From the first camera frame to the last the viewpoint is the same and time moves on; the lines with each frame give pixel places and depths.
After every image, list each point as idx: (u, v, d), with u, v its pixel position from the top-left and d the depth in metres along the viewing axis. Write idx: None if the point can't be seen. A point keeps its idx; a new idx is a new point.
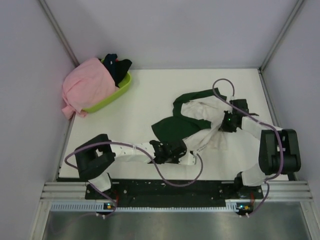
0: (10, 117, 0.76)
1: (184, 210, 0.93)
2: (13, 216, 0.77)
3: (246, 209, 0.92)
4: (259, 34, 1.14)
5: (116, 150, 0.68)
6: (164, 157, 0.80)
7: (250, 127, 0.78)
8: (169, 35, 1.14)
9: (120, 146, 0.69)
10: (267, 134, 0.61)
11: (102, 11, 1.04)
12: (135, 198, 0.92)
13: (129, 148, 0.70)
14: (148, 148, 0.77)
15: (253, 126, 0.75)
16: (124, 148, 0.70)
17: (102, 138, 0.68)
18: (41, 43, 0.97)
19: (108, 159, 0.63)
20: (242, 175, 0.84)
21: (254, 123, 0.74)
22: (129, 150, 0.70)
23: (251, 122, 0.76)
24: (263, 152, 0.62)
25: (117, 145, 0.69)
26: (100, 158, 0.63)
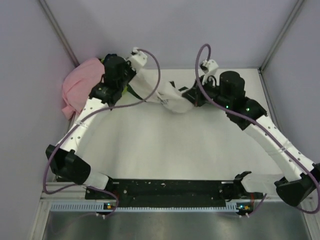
0: (10, 116, 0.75)
1: (184, 210, 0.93)
2: (12, 216, 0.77)
3: (246, 209, 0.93)
4: (259, 34, 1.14)
5: (71, 146, 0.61)
6: (115, 91, 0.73)
7: (266, 144, 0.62)
8: (169, 34, 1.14)
9: (70, 137, 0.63)
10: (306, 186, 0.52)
11: (102, 10, 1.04)
12: (135, 198, 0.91)
13: (78, 130, 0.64)
14: (94, 105, 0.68)
15: (273, 150, 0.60)
16: (74, 135, 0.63)
17: (51, 147, 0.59)
18: (41, 42, 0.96)
19: (74, 158, 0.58)
20: (243, 182, 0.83)
21: (275, 148, 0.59)
22: (81, 132, 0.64)
23: (269, 141, 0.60)
24: (292, 195, 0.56)
25: (67, 140, 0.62)
26: (68, 163, 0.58)
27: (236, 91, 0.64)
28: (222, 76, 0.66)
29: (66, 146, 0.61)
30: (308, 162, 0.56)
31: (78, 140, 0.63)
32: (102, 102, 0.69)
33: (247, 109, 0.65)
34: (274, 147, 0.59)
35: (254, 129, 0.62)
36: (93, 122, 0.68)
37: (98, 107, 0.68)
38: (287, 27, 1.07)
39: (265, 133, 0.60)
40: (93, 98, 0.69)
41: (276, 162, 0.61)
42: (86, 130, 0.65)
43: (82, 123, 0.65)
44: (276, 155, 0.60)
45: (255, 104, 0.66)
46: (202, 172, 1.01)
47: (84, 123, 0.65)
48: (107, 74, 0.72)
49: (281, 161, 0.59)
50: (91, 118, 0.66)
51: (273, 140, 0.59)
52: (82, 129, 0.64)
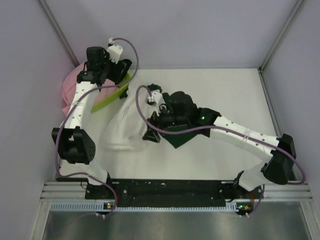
0: (10, 116, 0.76)
1: (184, 210, 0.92)
2: (12, 216, 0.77)
3: (246, 209, 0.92)
4: (258, 34, 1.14)
5: (75, 123, 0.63)
6: (100, 73, 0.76)
7: (233, 140, 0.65)
8: (169, 35, 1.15)
9: (71, 117, 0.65)
10: (282, 161, 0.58)
11: (102, 11, 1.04)
12: (135, 198, 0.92)
13: (76, 109, 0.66)
14: (85, 87, 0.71)
15: (241, 142, 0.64)
16: (75, 115, 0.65)
17: (56, 129, 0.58)
18: (41, 43, 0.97)
19: (82, 133, 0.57)
20: (240, 183, 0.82)
21: (240, 139, 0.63)
22: (80, 109, 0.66)
23: (236, 136, 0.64)
24: (276, 174, 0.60)
25: (70, 120, 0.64)
26: (76, 139, 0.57)
27: (186, 107, 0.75)
28: (172, 101, 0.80)
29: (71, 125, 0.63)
30: (272, 138, 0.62)
31: (81, 117, 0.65)
32: (92, 83, 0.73)
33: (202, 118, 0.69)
34: (240, 140, 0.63)
35: (217, 131, 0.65)
36: (89, 101, 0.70)
37: (89, 88, 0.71)
38: (287, 27, 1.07)
39: (226, 130, 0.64)
40: (82, 82, 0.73)
41: (252, 152, 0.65)
42: (84, 108, 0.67)
43: (80, 103, 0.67)
44: (247, 145, 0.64)
45: (207, 111, 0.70)
46: (202, 172, 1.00)
47: (80, 102, 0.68)
48: (90, 61, 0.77)
49: (251, 148, 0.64)
50: (86, 97, 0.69)
51: (236, 134, 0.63)
52: (81, 107, 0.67)
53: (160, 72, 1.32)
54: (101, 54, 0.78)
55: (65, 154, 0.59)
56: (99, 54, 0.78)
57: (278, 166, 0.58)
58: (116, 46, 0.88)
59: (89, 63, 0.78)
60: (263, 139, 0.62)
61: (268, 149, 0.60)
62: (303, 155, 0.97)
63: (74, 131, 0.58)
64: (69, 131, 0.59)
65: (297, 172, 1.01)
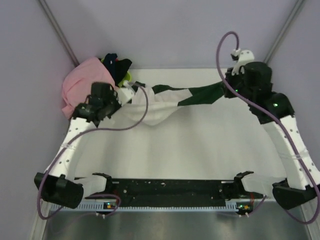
0: (10, 116, 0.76)
1: (184, 210, 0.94)
2: (12, 216, 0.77)
3: (246, 209, 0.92)
4: (259, 33, 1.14)
5: (58, 170, 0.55)
6: (100, 109, 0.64)
7: (282, 148, 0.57)
8: (169, 34, 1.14)
9: (57, 162, 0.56)
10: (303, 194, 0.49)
11: (101, 10, 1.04)
12: (134, 198, 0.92)
13: (65, 153, 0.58)
14: (79, 125, 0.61)
15: (288, 156, 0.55)
16: (62, 160, 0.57)
17: (39, 176, 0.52)
18: (40, 43, 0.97)
19: (65, 183, 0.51)
20: (243, 180, 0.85)
21: (291, 153, 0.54)
22: (67, 155, 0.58)
23: (287, 144, 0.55)
24: (286, 197, 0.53)
25: (54, 166, 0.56)
26: (59, 188, 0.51)
27: (262, 81, 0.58)
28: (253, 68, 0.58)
29: (54, 173, 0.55)
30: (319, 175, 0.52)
31: (68, 164, 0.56)
32: (87, 121, 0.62)
33: (275, 105, 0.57)
34: (289, 153, 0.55)
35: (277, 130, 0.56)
36: (82, 142, 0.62)
37: (85, 126, 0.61)
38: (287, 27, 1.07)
39: (285, 135, 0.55)
40: (78, 118, 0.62)
41: (288, 169, 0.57)
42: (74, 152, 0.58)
43: (69, 146, 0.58)
44: (289, 163, 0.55)
45: (285, 99, 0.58)
46: (202, 172, 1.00)
47: (71, 145, 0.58)
48: (94, 94, 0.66)
49: (290, 166, 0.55)
50: (78, 139, 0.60)
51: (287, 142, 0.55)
52: (70, 152, 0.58)
53: (160, 72, 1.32)
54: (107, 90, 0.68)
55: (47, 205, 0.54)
56: (103, 89, 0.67)
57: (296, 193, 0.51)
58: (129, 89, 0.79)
59: (92, 97, 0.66)
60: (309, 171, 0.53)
61: (305, 182, 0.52)
62: None
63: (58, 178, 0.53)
64: (53, 179, 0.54)
65: None
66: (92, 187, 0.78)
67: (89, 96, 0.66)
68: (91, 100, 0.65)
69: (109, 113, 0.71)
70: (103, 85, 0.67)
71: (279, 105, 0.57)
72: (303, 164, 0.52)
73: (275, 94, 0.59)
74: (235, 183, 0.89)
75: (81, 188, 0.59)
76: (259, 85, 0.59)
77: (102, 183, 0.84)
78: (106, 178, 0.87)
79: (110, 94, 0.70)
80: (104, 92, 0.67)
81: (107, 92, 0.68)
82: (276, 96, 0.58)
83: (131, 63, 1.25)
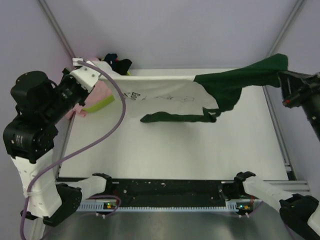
0: (10, 116, 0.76)
1: (183, 210, 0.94)
2: (12, 216, 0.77)
3: (246, 209, 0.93)
4: (259, 34, 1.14)
5: (37, 211, 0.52)
6: (40, 130, 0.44)
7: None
8: (170, 34, 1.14)
9: (32, 204, 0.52)
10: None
11: (101, 10, 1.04)
12: (135, 198, 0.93)
13: (33, 197, 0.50)
14: (27, 167, 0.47)
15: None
16: (35, 203, 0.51)
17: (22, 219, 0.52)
18: (41, 42, 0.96)
19: (52, 221, 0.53)
20: (244, 184, 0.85)
21: None
22: (36, 198, 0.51)
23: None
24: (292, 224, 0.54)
25: (32, 207, 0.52)
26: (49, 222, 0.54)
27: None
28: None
29: (38, 213, 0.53)
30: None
31: (42, 207, 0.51)
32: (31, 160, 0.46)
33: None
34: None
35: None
36: (45, 178, 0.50)
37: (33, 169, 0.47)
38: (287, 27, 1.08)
39: None
40: (18, 157, 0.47)
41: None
42: (42, 194, 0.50)
43: (33, 192, 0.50)
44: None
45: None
46: (202, 172, 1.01)
47: (33, 190, 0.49)
48: (21, 104, 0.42)
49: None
50: (38, 182, 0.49)
51: None
52: (37, 196, 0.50)
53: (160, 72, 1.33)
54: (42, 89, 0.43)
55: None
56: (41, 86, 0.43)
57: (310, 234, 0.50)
58: (88, 70, 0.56)
59: (21, 107, 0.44)
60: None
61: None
62: (303, 155, 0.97)
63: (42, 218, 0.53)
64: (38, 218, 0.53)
65: (297, 172, 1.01)
66: (92, 188, 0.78)
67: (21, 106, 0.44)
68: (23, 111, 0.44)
69: (55, 122, 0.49)
70: (27, 93, 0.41)
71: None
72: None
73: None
74: (235, 183, 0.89)
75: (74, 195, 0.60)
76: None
77: (101, 184, 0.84)
78: (106, 177, 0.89)
79: (50, 95, 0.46)
80: (36, 94, 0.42)
81: (43, 94, 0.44)
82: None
83: (131, 63, 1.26)
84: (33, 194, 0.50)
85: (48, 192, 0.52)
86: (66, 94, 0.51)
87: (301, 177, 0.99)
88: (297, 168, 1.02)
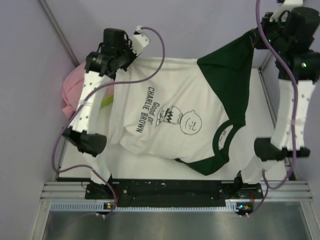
0: (10, 116, 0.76)
1: (184, 210, 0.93)
2: (12, 216, 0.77)
3: (246, 209, 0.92)
4: None
5: (80, 126, 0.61)
6: (113, 58, 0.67)
7: (284, 108, 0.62)
8: (170, 35, 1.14)
9: (78, 118, 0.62)
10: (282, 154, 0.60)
11: (102, 10, 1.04)
12: (135, 198, 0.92)
13: (84, 110, 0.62)
14: (92, 79, 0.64)
15: (285, 118, 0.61)
16: (82, 116, 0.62)
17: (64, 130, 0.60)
18: (41, 43, 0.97)
19: (89, 137, 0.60)
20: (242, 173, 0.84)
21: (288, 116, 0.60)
22: (85, 112, 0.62)
23: (289, 107, 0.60)
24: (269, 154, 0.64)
25: (76, 121, 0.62)
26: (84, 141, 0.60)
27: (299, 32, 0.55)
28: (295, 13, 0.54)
29: (78, 129, 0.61)
30: (301, 141, 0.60)
31: (88, 119, 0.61)
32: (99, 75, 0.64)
33: (304, 64, 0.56)
34: (287, 114, 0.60)
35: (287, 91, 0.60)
36: (98, 99, 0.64)
37: (98, 82, 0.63)
38: None
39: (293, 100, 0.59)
40: (90, 72, 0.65)
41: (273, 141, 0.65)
42: (92, 108, 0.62)
43: (87, 103, 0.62)
44: (282, 124, 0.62)
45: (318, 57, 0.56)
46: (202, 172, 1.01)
47: (87, 102, 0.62)
48: (106, 43, 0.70)
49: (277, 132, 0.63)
50: (93, 96, 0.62)
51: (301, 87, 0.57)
52: (88, 107, 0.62)
53: None
54: (121, 38, 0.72)
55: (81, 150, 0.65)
56: (120, 36, 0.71)
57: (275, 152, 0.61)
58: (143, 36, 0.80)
59: (104, 45, 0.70)
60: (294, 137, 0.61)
61: (283, 143, 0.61)
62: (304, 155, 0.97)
63: (78, 134, 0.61)
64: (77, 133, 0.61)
65: (297, 172, 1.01)
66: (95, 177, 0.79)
67: (102, 45, 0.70)
68: (103, 47, 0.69)
69: (118, 59, 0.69)
70: (114, 33, 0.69)
71: (307, 65, 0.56)
72: (295, 107, 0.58)
73: (314, 28, 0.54)
74: (235, 180, 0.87)
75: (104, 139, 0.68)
76: (298, 13, 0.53)
77: (106, 174, 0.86)
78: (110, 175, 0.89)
79: (119, 42, 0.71)
80: (117, 39, 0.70)
81: (122, 41, 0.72)
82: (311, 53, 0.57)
83: None
84: (85, 105, 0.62)
85: (94, 111, 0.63)
86: (126, 50, 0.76)
87: (301, 177, 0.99)
88: (297, 168, 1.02)
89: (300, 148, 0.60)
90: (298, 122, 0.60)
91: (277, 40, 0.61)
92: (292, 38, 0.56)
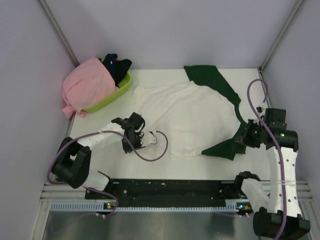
0: (10, 116, 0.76)
1: (184, 210, 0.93)
2: (12, 216, 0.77)
3: (246, 209, 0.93)
4: (259, 34, 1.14)
5: (87, 142, 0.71)
6: (130, 129, 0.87)
7: (274, 172, 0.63)
8: (170, 35, 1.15)
9: (88, 137, 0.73)
10: (273, 217, 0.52)
11: (102, 10, 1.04)
12: (135, 198, 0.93)
13: (97, 136, 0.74)
14: (114, 126, 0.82)
15: (275, 179, 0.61)
16: (92, 138, 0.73)
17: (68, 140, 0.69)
18: (40, 43, 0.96)
19: (86, 153, 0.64)
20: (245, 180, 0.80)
21: (277, 178, 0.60)
22: (99, 137, 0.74)
23: (277, 169, 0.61)
24: (261, 222, 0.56)
25: (85, 139, 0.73)
26: (79, 156, 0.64)
27: (275, 117, 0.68)
28: (269, 112, 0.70)
29: (83, 142, 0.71)
30: (295, 209, 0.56)
31: (95, 143, 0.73)
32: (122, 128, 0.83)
33: (281, 134, 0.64)
34: (276, 177, 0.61)
35: (272, 153, 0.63)
36: (109, 138, 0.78)
37: (118, 128, 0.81)
38: (287, 27, 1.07)
39: (279, 161, 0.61)
40: (115, 123, 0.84)
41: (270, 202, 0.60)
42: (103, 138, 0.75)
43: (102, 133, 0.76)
44: (273, 186, 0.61)
45: (294, 136, 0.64)
46: (203, 173, 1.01)
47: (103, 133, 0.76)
48: (130, 120, 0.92)
49: (273, 193, 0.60)
50: (109, 133, 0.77)
51: (280, 172, 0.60)
52: (101, 136, 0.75)
53: (160, 72, 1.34)
54: (141, 122, 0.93)
55: (58, 167, 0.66)
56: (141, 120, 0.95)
57: (267, 216, 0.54)
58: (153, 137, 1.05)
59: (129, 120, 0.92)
60: (288, 201, 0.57)
61: (278, 206, 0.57)
62: (304, 156, 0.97)
63: (80, 149, 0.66)
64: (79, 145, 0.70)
65: (297, 172, 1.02)
66: (93, 182, 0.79)
67: (126, 119, 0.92)
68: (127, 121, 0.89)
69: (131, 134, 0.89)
70: (139, 116, 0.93)
71: (285, 135, 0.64)
72: (282, 170, 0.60)
73: (282, 120, 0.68)
74: (237, 179, 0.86)
75: (87, 173, 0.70)
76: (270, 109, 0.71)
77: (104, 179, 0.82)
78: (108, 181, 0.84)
79: (138, 122, 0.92)
80: (138, 121, 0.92)
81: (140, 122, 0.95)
82: (287, 130, 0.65)
83: (131, 63, 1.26)
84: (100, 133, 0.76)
85: (101, 143, 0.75)
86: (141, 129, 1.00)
87: (302, 177, 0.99)
88: (297, 168, 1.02)
89: (297, 215, 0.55)
90: (289, 183, 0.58)
91: (262, 130, 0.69)
92: (271, 122, 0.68)
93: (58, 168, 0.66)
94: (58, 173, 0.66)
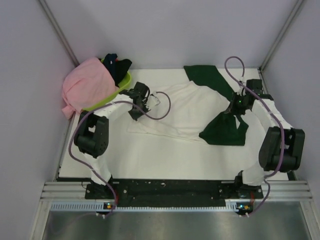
0: (10, 116, 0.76)
1: (184, 210, 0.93)
2: (12, 216, 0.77)
3: (246, 209, 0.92)
4: (259, 34, 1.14)
5: (102, 113, 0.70)
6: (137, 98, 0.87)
7: (262, 114, 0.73)
8: (170, 35, 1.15)
9: (102, 109, 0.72)
10: (272, 131, 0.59)
11: (102, 10, 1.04)
12: (135, 198, 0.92)
13: (110, 107, 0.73)
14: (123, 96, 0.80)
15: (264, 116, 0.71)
16: (106, 109, 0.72)
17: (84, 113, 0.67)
18: (40, 43, 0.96)
19: (104, 121, 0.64)
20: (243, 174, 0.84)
21: (265, 112, 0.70)
22: (112, 108, 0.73)
23: (262, 109, 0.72)
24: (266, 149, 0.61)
25: (100, 111, 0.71)
26: (98, 125, 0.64)
27: (254, 85, 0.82)
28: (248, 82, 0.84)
29: (99, 113, 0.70)
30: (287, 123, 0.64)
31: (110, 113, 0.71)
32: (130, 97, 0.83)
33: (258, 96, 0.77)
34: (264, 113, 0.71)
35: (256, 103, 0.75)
36: (121, 108, 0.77)
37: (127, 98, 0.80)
38: (287, 28, 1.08)
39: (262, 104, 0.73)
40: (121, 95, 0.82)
41: None
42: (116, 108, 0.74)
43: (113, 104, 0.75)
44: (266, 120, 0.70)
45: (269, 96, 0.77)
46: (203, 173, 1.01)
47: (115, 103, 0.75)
48: (135, 89, 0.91)
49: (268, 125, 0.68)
50: (121, 104, 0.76)
51: (264, 107, 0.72)
52: (113, 107, 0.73)
53: (160, 72, 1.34)
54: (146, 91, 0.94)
55: (82, 139, 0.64)
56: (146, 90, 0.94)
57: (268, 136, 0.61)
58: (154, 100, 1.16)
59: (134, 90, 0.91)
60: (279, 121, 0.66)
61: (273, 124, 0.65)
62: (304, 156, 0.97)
63: (99, 119, 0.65)
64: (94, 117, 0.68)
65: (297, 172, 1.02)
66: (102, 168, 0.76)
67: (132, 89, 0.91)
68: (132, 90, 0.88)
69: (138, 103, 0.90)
70: (144, 85, 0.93)
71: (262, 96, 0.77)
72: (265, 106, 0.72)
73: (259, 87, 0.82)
74: (236, 178, 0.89)
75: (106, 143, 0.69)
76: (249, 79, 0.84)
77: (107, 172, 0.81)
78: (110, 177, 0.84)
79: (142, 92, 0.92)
80: (143, 90, 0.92)
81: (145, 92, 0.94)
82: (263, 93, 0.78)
83: (131, 63, 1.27)
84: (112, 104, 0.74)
85: (114, 112, 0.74)
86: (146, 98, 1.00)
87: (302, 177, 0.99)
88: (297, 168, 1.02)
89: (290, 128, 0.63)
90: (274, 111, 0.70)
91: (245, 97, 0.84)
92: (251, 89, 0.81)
93: (81, 139, 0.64)
94: (80, 144, 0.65)
